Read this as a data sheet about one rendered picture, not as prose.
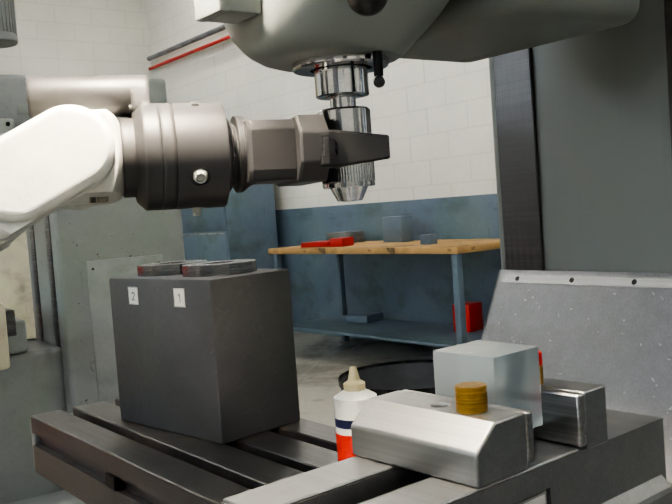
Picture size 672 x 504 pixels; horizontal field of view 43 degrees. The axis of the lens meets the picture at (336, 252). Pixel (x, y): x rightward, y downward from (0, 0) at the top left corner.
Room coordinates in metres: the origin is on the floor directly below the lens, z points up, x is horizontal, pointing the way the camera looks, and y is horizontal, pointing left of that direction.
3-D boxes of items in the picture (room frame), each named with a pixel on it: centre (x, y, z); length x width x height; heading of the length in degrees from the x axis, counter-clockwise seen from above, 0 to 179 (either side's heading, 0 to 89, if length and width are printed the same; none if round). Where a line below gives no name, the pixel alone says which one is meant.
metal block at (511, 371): (0.63, -0.11, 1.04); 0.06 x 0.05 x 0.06; 39
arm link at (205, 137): (0.73, 0.07, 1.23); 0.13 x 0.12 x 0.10; 16
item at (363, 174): (0.75, -0.02, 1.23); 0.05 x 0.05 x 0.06
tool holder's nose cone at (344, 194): (0.75, -0.02, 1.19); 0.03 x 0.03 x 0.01
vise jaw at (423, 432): (0.60, -0.06, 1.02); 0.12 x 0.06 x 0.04; 39
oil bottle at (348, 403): (0.77, -0.01, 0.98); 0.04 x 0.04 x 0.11
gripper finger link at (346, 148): (0.72, -0.02, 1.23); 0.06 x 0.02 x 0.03; 106
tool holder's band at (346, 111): (0.75, -0.02, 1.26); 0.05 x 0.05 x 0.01
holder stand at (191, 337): (1.06, 0.18, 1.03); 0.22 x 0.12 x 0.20; 45
